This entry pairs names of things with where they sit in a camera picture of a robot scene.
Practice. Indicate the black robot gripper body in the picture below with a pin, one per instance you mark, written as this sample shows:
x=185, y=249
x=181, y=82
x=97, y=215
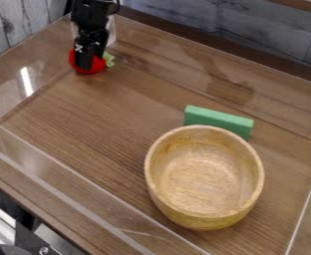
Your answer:
x=90, y=16

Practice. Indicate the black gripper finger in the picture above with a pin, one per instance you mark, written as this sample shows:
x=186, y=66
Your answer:
x=85, y=51
x=102, y=37

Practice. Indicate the red plush strawberry fruit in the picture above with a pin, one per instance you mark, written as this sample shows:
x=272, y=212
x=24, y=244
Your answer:
x=99, y=64

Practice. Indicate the green foam block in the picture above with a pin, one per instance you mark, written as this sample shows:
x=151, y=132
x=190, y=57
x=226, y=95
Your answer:
x=237, y=124

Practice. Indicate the wooden oval bowl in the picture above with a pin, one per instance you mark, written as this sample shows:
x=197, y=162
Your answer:
x=205, y=177

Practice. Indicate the clear acrylic tray enclosure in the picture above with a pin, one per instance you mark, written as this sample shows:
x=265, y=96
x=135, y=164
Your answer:
x=76, y=132

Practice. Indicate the black equipment with cable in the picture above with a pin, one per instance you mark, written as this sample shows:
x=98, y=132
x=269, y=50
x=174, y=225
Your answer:
x=19, y=241

